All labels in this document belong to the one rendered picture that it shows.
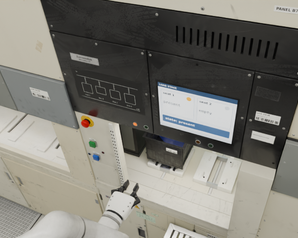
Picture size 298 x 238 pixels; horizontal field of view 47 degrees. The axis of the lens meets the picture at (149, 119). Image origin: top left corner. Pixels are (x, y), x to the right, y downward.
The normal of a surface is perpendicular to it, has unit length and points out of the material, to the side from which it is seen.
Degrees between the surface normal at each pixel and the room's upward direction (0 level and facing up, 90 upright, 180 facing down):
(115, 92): 90
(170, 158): 90
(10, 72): 90
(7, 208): 0
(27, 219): 0
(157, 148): 90
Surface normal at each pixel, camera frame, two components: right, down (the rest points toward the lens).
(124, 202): 0.03, -0.71
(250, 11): -0.42, 0.63
